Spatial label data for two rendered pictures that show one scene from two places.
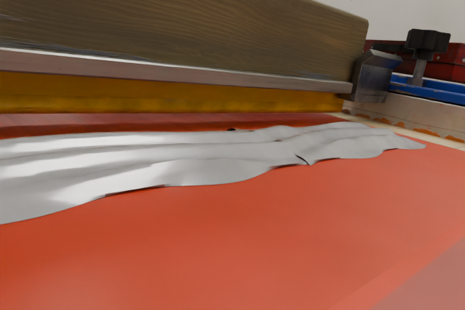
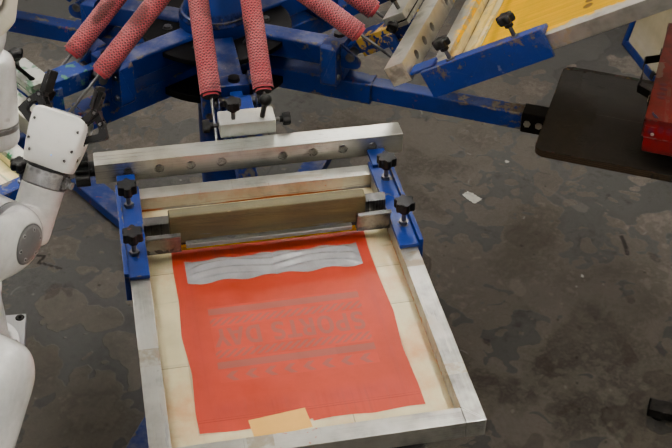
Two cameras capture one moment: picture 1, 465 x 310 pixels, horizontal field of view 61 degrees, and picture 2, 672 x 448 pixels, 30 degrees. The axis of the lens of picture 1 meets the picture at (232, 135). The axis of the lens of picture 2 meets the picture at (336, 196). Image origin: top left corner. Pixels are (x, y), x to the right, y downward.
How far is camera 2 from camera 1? 242 cm
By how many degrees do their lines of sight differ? 39
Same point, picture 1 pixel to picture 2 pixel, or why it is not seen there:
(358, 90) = (359, 227)
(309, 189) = (262, 283)
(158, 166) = (230, 274)
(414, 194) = (289, 288)
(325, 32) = (329, 208)
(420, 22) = not seen: outside the picture
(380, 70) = (376, 216)
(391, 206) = (274, 291)
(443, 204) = (290, 293)
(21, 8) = (211, 231)
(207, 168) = (242, 275)
